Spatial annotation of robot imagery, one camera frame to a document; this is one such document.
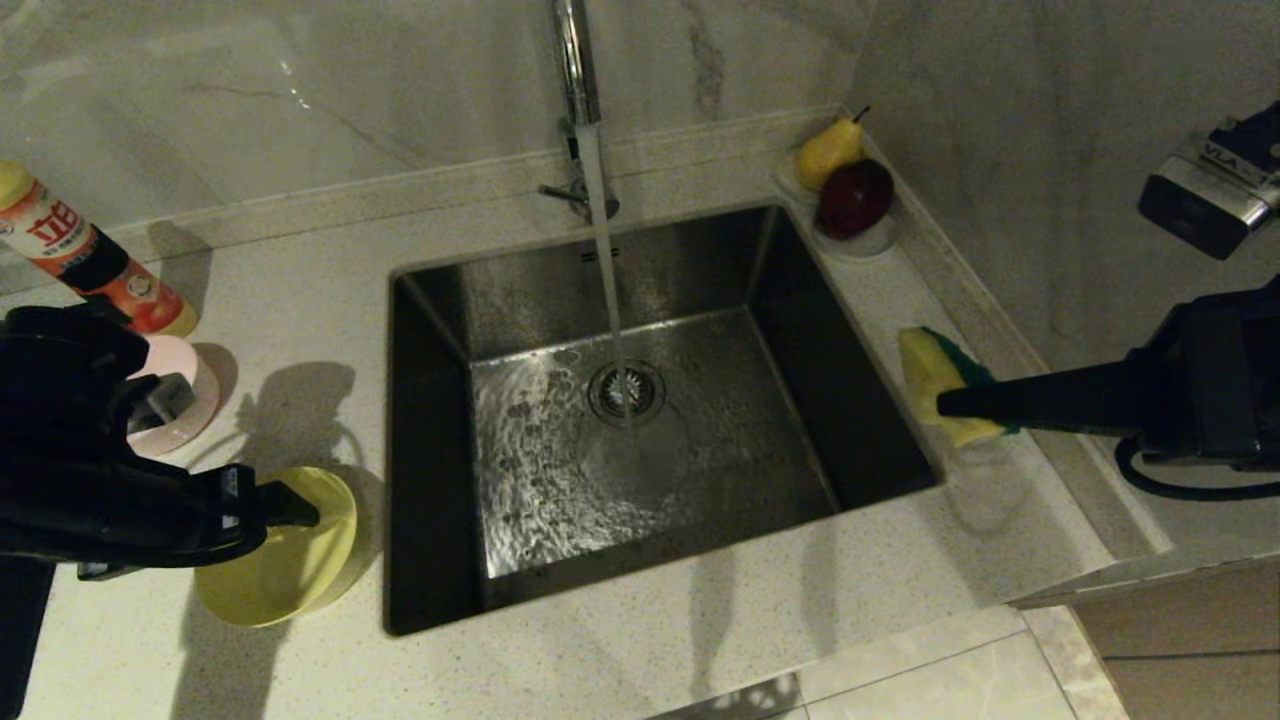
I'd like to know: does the yellow plastic bowl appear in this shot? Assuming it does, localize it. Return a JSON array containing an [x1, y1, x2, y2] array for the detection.
[[195, 467, 359, 628]]

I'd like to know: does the dark red apple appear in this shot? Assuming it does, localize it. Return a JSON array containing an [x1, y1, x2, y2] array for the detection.
[[815, 159, 894, 241]]

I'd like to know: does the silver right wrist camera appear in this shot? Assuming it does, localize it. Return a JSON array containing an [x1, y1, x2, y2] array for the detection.
[[1138, 100, 1280, 261]]

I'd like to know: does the round metal drain strainer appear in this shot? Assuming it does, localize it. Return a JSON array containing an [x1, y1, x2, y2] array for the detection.
[[588, 360, 667, 429]]

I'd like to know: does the yellow green sponge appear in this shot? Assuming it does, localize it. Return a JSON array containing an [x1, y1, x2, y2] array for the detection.
[[898, 327, 1021, 449]]

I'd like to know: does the stainless steel sink basin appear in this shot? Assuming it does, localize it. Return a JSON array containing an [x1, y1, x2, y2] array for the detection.
[[383, 203, 943, 637]]

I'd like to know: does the pink plastic bowl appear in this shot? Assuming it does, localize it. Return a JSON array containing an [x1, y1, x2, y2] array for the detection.
[[125, 335, 222, 458]]

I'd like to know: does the yellow dish soap bottle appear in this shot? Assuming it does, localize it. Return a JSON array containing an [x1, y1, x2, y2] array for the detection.
[[0, 160, 199, 338]]

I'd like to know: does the yellow pear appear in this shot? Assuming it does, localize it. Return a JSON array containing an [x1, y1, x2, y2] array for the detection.
[[795, 108, 869, 194]]

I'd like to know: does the chrome faucet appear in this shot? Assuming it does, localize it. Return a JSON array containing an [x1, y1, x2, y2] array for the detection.
[[540, 0, 621, 223]]

